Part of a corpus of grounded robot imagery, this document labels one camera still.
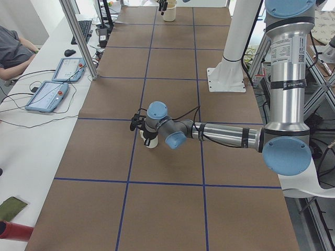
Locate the black computer mouse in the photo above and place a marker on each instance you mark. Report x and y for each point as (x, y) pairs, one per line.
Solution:
(69, 52)

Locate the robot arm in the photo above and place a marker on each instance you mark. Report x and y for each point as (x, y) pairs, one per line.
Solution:
(283, 141)

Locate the green cloth pouch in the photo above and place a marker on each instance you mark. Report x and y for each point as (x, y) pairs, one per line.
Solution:
(10, 208)

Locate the far blue teach pendant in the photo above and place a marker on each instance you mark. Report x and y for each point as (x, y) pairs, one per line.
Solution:
(69, 70)

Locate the red cylinder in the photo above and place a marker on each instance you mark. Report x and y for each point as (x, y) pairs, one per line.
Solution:
(15, 232)

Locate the brown table mat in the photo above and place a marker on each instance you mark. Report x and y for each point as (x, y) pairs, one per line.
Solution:
(129, 179)

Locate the black monitor stand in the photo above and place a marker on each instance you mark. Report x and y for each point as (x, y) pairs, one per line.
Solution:
(105, 17)

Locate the black power adapter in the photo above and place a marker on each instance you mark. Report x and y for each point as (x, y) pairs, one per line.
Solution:
(103, 37)

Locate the cream cylinder container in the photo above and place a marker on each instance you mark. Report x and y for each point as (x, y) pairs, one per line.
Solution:
(169, 10)

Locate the near blue teach pendant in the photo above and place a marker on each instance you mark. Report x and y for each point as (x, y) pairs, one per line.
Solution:
(47, 97)

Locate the seated person grey shirt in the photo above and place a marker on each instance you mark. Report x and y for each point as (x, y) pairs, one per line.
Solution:
(16, 54)

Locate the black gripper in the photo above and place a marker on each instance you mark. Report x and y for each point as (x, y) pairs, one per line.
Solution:
(149, 135)

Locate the white HOME mug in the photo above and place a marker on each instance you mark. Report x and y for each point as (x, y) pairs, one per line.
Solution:
(153, 143)

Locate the blue teach pendant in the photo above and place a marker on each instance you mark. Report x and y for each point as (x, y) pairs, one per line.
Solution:
(69, 70)
(47, 97)

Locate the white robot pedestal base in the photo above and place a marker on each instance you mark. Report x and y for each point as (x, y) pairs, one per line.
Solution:
(227, 76)

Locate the aluminium frame post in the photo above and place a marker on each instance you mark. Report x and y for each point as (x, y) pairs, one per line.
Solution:
(80, 40)

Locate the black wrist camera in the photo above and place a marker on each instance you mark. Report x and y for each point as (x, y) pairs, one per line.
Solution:
(137, 122)

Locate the black keyboard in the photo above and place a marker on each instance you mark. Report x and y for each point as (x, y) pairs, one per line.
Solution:
(85, 26)

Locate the white plastic chair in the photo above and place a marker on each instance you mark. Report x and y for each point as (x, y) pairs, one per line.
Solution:
(304, 185)

